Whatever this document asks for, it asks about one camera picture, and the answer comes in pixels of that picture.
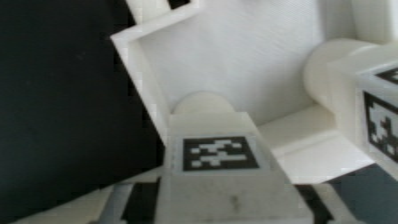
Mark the white chair seat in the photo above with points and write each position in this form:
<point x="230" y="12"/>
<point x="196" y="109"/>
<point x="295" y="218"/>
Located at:
<point x="228" y="47"/>

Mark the white chair leg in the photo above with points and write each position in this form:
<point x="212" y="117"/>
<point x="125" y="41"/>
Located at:
<point x="224" y="186"/>
<point x="350" y="80"/>

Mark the white U-shaped obstacle fence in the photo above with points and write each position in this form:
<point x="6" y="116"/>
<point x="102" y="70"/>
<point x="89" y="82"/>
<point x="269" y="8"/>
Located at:
<point x="98" y="206"/>

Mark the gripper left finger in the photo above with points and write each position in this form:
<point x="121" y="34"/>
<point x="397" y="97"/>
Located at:
<point x="130" y="204"/>

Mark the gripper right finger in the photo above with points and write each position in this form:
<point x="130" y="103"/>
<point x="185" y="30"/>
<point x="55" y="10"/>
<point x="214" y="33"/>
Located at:
<point x="326" y="204"/>

